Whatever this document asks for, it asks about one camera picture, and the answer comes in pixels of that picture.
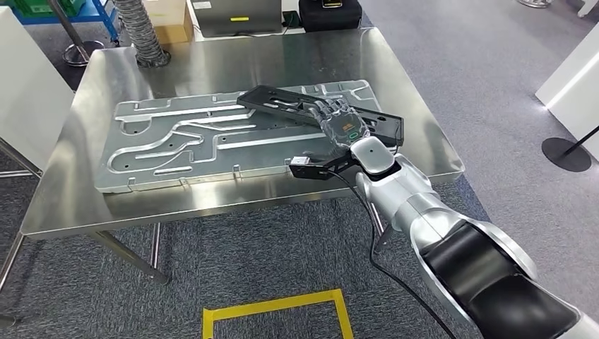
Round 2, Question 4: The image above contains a black plastic panel part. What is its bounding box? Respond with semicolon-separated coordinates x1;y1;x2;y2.
236;84;405;149

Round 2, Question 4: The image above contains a stainless steel workbench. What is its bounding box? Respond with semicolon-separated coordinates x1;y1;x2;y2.
0;25;465;328

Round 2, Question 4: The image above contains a stamped grey metal panel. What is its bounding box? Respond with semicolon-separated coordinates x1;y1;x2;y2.
95;79;375;194

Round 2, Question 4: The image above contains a yellow floor tape square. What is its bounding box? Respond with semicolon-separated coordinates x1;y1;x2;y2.
202;289;355;339

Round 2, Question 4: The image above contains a black bag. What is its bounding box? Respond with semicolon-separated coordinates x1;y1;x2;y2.
298;0;364;32

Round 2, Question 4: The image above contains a grey metal case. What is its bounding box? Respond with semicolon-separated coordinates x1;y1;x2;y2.
189;0;285;38

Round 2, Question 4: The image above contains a brown cardboard box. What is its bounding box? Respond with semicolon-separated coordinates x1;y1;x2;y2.
142;0;195;45

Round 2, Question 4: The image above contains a white partition board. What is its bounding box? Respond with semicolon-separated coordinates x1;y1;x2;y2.
0;6;76;172

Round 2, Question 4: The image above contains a blue metal cart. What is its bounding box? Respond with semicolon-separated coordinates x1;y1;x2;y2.
9;0;120;43

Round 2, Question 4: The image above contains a white partition block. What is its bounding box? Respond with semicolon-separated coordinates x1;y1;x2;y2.
535;23;599;162

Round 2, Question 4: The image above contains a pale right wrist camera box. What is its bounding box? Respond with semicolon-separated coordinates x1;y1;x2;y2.
288;154;361;182

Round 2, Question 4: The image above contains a black camera cable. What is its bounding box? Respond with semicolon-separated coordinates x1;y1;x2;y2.
327;170;458;339

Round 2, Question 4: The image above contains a grey flexible hose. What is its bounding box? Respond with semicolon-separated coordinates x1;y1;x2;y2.
113;0;172;69

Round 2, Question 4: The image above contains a chrome stanchion post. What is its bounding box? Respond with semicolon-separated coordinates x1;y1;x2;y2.
47;0;105;67

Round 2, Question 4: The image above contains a black stanchion post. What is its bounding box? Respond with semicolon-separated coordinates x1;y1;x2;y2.
541;124;599;173

